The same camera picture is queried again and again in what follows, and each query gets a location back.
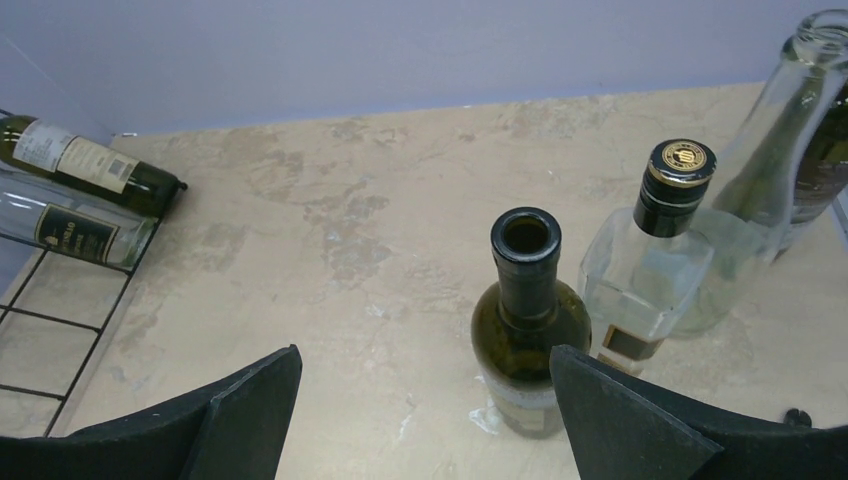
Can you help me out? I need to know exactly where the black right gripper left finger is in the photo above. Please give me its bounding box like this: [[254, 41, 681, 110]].
[[1, 345, 302, 479]]

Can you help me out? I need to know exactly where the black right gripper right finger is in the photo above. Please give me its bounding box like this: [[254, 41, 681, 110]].
[[550, 345, 847, 479]]

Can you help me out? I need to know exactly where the dark open-neck wine bottle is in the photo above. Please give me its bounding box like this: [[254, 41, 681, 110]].
[[471, 206, 592, 439]]

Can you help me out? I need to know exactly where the clear glass black-label bottle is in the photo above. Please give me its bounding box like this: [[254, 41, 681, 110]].
[[1, 170, 156, 268]]

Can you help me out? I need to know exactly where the dark green labelled wine bottle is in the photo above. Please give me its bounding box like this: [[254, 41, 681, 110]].
[[1, 114, 187, 218]]

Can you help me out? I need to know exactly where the clear square bottle gold cap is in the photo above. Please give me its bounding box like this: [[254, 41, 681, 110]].
[[577, 138, 716, 376]]

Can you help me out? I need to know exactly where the tall clear glass bottle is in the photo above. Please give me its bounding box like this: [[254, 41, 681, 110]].
[[671, 9, 847, 339]]

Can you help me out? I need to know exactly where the black wire wine rack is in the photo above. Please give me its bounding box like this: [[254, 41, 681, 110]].
[[1, 219, 161, 438]]

